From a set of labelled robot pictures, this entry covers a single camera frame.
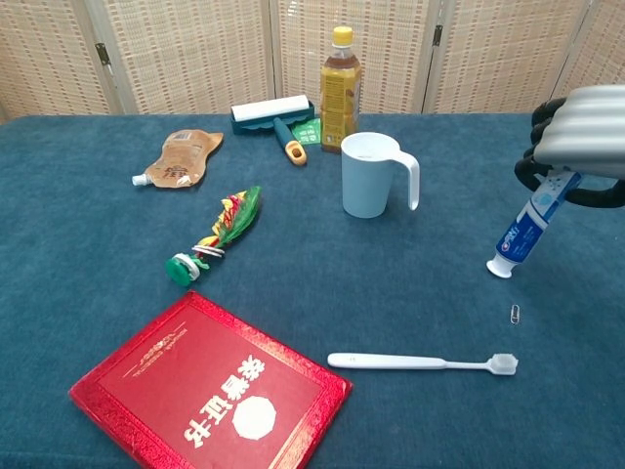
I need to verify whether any yellow tea bottle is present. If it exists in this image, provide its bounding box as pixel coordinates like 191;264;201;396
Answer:
319;26;363;155

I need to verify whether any blue white toothpaste tube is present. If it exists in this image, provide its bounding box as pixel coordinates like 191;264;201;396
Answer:
485;168;583;279

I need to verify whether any woven folding screen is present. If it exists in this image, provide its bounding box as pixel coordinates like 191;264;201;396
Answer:
0;0;625;123

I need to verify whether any blue table cloth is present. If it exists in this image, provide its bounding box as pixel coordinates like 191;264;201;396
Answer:
0;112;625;469

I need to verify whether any light blue plastic mug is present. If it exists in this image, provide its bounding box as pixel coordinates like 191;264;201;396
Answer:
340;132;421;219

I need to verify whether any red certificate book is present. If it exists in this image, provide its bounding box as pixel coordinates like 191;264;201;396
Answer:
68;289;354;469

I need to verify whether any white toothbrush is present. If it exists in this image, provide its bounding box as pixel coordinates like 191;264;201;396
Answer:
326;352;520;377

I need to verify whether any colourful feather shuttlecock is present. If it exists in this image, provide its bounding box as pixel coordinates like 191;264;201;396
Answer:
164;185;264;287

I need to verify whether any brown spout pouch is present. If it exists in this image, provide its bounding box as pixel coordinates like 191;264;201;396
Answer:
131;128;225;189

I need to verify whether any teal lint roller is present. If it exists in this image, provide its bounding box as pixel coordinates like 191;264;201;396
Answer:
229;95;316;166

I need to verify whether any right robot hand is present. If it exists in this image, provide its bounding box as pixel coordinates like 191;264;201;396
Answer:
514;84;625;209

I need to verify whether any green sachet packet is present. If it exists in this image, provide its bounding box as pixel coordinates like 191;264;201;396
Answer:
291;117;322;147

